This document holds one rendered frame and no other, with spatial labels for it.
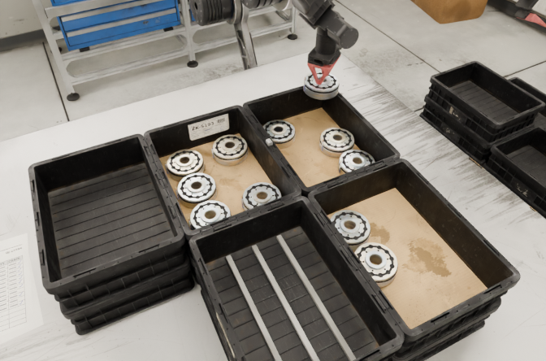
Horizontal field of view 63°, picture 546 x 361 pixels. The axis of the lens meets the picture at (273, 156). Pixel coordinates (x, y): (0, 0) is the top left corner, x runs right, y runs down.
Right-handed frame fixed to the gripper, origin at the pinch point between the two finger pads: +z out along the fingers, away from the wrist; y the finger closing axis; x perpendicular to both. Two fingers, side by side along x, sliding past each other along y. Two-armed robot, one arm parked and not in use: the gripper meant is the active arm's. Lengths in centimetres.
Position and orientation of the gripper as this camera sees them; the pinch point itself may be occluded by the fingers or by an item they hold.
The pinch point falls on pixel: (322, 77)
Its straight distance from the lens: 132.5
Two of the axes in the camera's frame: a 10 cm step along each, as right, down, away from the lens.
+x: -8.9, -3.2, 3.2
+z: -0.2, 7.3, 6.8
